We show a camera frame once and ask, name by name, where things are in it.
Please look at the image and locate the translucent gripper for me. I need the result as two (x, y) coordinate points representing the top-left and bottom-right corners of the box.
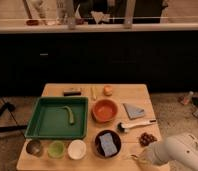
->
(137, 148), (153, 166)

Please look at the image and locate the green plastic tray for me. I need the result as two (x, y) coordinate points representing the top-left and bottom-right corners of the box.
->
(25, 97), (88, 140)

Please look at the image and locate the metal cup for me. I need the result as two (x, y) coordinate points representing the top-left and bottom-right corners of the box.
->
(26, 140), (43, 156)

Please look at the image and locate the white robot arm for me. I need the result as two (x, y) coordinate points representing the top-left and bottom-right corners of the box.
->
(138, 133), (198, 171)

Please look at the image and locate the blue sponge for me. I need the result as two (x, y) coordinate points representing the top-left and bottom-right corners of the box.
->
(99, 133), (117, 157)

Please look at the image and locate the brown grape bunch toy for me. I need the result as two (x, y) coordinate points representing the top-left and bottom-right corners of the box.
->
(139, 132), (157, 147)

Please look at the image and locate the dark bowl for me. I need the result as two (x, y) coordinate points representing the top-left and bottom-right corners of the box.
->
(94, 130), (121, 158)

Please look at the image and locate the green cup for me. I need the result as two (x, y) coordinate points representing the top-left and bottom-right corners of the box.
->
(47, 140), (65, 159)

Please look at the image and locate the green bent vegetable toy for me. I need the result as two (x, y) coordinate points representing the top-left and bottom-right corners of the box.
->
(63, 106), (75, 125)

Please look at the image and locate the red dish on counter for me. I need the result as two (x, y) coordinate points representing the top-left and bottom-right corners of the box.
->
(26, 20), (39, 26)

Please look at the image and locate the silver metal fork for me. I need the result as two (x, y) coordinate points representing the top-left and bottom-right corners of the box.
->
(130, 154), (139, 160)

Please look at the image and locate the blue folded cloth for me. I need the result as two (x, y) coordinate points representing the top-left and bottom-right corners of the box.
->
(123, 103), (145, 119)

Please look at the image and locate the small orange fruit toy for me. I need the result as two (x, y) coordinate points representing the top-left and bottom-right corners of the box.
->
(103, 85), (113, 96)

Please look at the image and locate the orange bowl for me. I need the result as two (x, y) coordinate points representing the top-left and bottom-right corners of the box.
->
(91, 99), (118, 123)

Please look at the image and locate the yellow stick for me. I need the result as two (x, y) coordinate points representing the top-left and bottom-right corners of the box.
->
(91, 87), (97, 101)

